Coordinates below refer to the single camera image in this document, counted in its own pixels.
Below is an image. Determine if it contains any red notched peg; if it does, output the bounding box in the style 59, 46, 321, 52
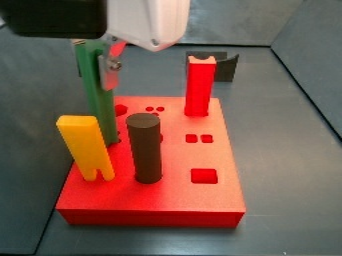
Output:
185, 56, 217, 117

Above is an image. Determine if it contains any red peg board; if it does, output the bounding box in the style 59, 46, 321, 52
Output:
57, 96, 246, 227

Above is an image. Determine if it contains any green star-shaped bar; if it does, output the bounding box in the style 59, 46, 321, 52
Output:
74, 39, 119, 145

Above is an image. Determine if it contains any dark brown cylinder peg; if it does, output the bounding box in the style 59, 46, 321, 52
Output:
126, 113, 162, 184

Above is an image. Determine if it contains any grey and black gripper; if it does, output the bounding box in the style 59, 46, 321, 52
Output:
98, 0, 192, 91

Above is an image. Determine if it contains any black curved fixture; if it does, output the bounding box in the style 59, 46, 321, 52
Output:
186, 51, 240, 82

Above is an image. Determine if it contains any yellow slotted peg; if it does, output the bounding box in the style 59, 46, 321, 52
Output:
57, 115, 115, 181

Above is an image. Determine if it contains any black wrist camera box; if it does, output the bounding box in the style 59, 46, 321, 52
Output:
0, 0, 107, 39

